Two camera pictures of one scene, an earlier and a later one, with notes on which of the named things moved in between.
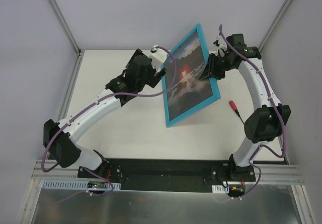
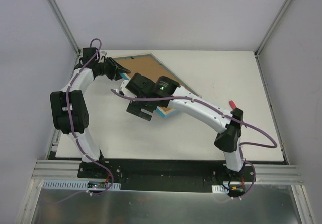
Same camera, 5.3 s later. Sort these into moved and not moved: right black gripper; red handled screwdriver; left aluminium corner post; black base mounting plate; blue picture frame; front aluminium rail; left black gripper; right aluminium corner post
Moved: right black gripper; left black gripper; blue picture frame
Not moved: front aluminium rail; red handled screwdriver; black base mounting plate; right aluminium corner post; left aluminium corner post
